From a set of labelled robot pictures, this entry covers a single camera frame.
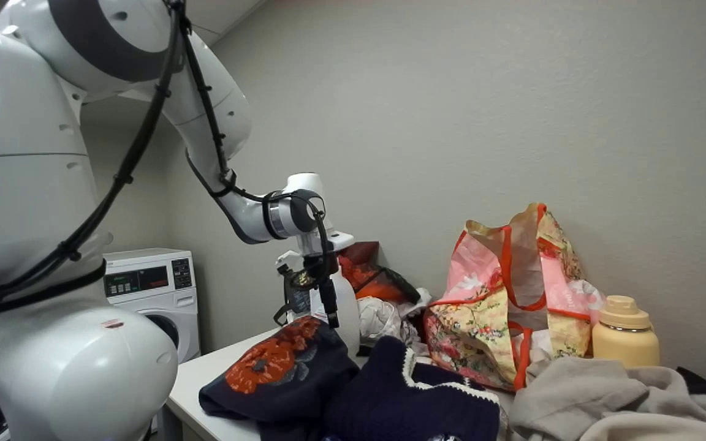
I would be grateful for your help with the white washing machine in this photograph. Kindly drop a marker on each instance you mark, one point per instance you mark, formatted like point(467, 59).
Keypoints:
point(153, 291)

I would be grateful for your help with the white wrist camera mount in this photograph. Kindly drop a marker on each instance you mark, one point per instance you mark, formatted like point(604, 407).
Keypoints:
point(340, 243)

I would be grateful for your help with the white plastic bag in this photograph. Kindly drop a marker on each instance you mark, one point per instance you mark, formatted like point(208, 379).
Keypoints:
point(384, 319)

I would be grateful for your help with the pale yellow jug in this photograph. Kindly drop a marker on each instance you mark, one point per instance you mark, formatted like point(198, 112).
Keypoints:
point(625, 339)

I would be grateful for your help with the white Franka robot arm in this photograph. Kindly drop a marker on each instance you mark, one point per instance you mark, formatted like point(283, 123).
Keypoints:
point(35, 188)

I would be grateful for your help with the dark navy cloth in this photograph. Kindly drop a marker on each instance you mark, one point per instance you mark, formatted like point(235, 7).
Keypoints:
point(194, 384)

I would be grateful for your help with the black printed tote bag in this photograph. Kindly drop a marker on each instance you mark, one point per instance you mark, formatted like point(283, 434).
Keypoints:
point(291, 296)

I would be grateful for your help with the navy knit sweater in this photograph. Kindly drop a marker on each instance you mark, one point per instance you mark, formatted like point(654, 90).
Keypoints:
point(404, 401)

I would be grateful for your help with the pink floral tote bag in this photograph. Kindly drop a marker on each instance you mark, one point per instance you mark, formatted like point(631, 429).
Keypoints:
point(501, 303)

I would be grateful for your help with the cream beige garment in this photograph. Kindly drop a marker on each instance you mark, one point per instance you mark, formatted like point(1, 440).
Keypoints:
point(606, 406)

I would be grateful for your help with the navy fleece garment orange print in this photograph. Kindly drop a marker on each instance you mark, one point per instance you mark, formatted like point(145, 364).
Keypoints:
point(279, 375)

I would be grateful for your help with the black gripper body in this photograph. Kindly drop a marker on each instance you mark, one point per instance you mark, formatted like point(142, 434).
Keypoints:
point(319, 269)

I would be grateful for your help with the white detergent bottle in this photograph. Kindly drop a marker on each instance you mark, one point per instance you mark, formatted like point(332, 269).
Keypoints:
point(349, 314)

